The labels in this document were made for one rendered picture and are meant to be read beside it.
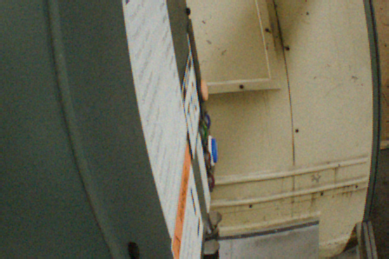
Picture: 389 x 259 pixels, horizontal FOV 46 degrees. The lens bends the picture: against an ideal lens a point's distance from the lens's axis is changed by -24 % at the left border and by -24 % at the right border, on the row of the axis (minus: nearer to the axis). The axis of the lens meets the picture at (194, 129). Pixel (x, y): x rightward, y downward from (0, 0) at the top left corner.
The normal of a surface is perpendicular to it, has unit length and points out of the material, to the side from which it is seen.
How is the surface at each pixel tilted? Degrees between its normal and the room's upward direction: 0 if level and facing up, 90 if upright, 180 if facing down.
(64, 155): 90
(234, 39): 90
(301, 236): 24
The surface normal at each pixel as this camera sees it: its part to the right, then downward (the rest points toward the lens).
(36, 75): 0.32, 0.42
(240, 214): -0.06, 0.50
